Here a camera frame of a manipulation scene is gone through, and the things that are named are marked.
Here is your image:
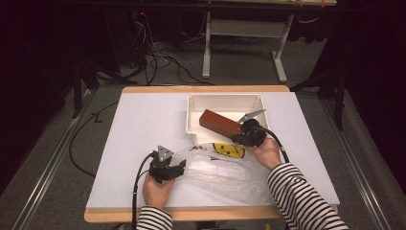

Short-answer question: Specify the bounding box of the tangle of cables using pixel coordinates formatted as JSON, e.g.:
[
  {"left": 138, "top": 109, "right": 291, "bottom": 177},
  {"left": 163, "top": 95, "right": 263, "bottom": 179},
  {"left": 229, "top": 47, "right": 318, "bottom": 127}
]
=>
[{"left": 128, "top": 11, "right": 215, "bottom": 86}]

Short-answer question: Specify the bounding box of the person's right hand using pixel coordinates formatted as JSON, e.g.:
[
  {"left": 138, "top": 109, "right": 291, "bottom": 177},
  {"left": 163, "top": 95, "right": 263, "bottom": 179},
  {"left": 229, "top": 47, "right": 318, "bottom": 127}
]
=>
[{"left": 244, "top": 137, "right": 283, "bottom": 172}]

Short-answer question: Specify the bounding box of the white metal desk frame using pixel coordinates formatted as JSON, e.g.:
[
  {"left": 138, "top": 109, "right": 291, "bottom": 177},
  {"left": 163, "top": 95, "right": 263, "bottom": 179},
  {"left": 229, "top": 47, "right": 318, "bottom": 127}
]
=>
[{"left": 201, "top": 11, "right": 295, "bottom": 84}]

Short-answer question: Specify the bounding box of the hand-held gripper black cable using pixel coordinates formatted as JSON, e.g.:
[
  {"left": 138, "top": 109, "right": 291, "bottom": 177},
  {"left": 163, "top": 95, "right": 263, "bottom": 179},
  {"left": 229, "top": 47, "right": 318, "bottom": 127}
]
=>
[
  {"left": 253, "top": 125, "right": 290, "bottom": 164},
  {"left": 131, "top": 151, "right": 158, "bottom": 230}
]

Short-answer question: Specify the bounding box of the person's left hand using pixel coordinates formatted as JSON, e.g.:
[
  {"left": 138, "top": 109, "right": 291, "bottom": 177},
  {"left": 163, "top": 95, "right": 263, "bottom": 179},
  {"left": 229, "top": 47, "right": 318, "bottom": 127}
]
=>
[{"left": 142, "top": 172, "right": 177, "bottom": 211}]

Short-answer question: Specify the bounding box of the clear plastic bag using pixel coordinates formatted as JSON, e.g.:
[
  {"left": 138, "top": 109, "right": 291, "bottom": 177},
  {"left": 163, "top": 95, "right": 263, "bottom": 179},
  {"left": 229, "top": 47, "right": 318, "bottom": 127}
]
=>
[{"left": 168, "top": 142, "right": 276, "bottom": 208}]

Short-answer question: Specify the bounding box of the right hand-held gripper black cable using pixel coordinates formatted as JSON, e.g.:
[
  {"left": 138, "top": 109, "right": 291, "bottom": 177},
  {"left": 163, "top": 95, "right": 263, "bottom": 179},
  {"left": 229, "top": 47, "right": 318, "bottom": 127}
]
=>
[{"left": 253, "top": 125, "right": 290, "bottom": 164}]

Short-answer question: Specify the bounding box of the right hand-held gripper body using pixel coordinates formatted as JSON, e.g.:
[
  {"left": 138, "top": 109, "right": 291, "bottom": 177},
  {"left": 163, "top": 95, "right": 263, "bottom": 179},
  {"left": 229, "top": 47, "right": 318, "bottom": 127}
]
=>
[{"left": 236, "top": 108, "right": 268, "bottom": 149}]

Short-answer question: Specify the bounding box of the metal floor rail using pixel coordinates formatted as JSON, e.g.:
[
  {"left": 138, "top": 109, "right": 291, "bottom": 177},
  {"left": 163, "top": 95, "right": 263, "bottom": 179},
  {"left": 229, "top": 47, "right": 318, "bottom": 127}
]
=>
[
  {"left": 320, "top": 98, "right": 385, "bottom": 230},
  {"left": 9, "top": 89, "right": 94, "bottom": 230}
]

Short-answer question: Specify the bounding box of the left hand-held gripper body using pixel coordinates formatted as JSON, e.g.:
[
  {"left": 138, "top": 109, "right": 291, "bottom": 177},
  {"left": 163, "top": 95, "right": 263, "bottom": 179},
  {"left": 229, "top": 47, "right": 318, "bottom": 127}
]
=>
[{"left": 147, "top": 145, "right": 185, "bottom": 185}]

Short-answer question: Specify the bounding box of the left hand-held gripper black cable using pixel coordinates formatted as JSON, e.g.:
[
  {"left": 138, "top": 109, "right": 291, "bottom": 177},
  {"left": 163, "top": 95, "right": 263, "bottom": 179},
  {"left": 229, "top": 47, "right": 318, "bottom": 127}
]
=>
[{"left": 131, "top": 151, "right": 158, "bottom": 230}]

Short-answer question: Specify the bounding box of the red-brown box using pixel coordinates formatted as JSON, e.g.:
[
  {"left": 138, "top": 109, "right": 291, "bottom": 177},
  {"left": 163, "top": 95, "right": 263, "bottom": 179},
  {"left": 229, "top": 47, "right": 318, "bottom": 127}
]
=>
[{"left": 198, "top": 108, "right": 244, "bottom": 140}]

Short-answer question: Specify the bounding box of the orange cable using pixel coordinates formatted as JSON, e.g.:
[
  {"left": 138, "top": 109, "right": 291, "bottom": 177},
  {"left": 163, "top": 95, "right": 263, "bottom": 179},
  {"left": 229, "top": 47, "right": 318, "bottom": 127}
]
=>
[{"left": 297, "top": 15, "right": 321, "bottom": 25}]

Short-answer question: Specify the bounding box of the white plastic bin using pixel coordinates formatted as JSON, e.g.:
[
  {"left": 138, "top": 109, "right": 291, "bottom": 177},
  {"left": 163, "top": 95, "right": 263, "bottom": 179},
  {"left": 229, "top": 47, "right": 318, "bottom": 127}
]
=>
[{"left": 186, "top": 93, "right": 272, "bottom": 147}]

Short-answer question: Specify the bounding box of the black floor cable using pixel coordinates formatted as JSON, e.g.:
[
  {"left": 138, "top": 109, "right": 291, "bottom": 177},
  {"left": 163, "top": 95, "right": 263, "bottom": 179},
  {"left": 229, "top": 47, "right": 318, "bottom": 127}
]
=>
[{"left": 68, "top": 101, "right": 120, "bottom": 178}]

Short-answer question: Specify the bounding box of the black stand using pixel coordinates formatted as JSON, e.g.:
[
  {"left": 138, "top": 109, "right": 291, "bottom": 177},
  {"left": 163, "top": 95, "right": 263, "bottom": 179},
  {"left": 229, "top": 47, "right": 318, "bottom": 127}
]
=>
[
  {"left": 289, "top": 65, "right": 349, "bottom": 132},
  {"left": 70, "top": 58, "right": 139, "bottom": 120}
]

